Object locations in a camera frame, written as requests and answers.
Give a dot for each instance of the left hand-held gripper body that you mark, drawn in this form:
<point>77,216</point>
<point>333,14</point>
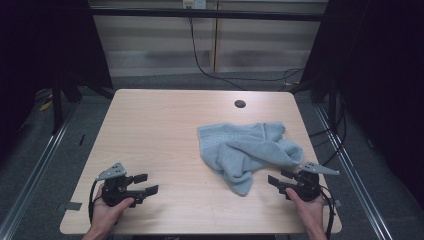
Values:
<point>115,195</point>

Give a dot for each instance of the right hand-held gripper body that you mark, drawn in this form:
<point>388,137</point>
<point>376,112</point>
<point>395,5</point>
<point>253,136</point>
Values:
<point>308,188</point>

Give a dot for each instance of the light blue towel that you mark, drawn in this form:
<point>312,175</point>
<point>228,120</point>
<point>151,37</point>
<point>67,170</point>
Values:
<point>246,153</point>

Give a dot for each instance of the person's left hand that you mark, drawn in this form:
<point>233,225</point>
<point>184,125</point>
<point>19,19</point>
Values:
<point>106,215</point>

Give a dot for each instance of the person's right hand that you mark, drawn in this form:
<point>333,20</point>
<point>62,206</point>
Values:
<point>308,211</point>

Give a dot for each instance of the grey tape piece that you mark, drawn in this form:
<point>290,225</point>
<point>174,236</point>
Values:
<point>74,206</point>
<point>338,203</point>

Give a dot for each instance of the small black floor strip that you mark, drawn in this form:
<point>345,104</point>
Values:
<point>81,140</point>

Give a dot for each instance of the dark round table grommet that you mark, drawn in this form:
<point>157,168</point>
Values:
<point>240,103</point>

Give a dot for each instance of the black metal stand leg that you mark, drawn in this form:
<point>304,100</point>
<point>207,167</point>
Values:
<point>332,100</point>
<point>57,110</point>

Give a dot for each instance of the yellow floor object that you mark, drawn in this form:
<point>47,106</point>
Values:
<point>45,106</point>

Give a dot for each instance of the dark curtain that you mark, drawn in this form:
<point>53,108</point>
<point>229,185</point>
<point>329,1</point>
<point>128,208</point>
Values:
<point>43,50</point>
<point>380,83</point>

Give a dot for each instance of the aluminium floor rail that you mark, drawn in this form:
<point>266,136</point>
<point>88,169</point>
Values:
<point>356,186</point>
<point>31,176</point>

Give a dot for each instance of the black horizontal frame bar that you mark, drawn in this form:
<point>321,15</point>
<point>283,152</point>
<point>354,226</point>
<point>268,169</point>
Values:
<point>206,14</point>

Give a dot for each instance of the white wall outlet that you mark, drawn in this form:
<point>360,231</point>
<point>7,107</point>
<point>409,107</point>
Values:
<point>194,3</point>

